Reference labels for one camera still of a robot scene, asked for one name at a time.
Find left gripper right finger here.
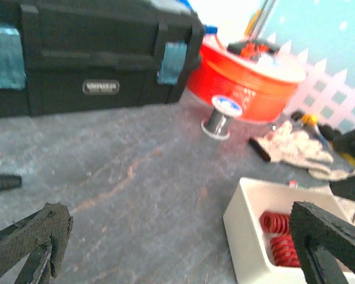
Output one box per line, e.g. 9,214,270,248
289,201,355,283

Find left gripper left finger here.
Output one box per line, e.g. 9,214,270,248
0,203,73,283

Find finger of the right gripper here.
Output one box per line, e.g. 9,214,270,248
330,129,355,202

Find large red spring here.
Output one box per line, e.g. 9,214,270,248
259,211,291,235

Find white knit glove lower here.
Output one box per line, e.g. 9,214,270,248
308,169,355,182

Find white knit glove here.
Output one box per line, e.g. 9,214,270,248
308,169,355,182
257,121,334,174

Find yellow black screwdriver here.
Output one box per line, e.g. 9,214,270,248
291,111,326,141

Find white knit glove upper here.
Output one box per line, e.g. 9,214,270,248
257,121,334,174

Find white tray of springs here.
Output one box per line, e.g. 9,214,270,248
223,177,351,284

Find small black screwdriver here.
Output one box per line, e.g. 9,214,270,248
0,174,22,191

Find red filament spool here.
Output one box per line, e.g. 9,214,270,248
186,35,306,122

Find black terminal strip red buttons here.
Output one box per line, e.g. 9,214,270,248
227,39,280,59

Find black plastic toolbox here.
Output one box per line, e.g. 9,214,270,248
0,1,205,118

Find solder wire spool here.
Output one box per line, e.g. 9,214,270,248
201,95,243,141

